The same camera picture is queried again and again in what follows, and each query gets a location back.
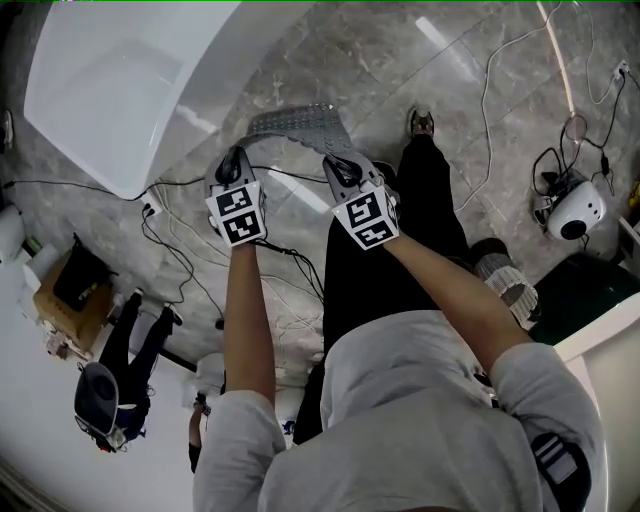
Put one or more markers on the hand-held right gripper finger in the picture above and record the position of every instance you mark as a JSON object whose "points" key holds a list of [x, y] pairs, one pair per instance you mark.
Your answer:
{"points": [[360, 170], [336, 180]]}

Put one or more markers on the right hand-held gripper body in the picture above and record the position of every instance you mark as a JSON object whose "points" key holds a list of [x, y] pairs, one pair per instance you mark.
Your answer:
{"points": [[370, 217]]}

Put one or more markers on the person's black trousers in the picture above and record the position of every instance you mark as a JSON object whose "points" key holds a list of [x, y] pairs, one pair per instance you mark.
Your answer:
{"points": [[370, 280]]}

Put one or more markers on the cardboard box with black bag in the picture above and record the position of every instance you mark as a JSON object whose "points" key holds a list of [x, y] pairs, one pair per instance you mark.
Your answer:
{"points": [[70, 295]]}

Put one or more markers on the white rounded device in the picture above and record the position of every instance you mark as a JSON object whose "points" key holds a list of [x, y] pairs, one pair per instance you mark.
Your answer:
{"points": [[10, 232], [577, 210]]}

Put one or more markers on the person's left forearm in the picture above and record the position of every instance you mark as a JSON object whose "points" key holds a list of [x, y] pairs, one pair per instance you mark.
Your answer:
{"points": [[247, 320]]}

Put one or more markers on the person's grey sweatshirt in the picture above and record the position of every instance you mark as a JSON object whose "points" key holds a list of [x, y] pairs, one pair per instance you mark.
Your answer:
{"points": [[400, 425]]}

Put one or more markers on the grey perforated bath mat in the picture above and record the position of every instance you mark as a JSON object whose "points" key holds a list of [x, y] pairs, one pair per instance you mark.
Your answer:
{"points": [[305, 125]]}

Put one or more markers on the small green bottle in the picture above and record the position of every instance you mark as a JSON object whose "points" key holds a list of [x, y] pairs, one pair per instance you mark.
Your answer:
{"points": [[33, 244]]}

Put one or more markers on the person's right forearm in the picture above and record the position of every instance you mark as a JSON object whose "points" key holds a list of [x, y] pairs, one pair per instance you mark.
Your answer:
{"points": [[450, 295]]}

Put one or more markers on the white bathtub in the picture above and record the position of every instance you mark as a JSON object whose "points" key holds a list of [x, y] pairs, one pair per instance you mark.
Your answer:
{"points": [[110, 90]]}

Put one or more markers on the white power strip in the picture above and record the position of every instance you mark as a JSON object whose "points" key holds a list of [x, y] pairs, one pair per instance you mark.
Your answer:
{"points": [[622, 70], [151, 206]]}

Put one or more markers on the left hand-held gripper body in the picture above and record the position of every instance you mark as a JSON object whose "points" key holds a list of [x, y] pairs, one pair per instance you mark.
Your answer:
{"points": [[240, 215]]}

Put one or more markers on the person's right shoe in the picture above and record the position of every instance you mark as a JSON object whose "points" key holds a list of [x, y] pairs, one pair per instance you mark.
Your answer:
{"points": [[421, 122]]}

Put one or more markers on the dark green glossy box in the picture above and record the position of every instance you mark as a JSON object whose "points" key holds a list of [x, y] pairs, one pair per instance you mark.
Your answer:
{"points": [[585, 300]]}

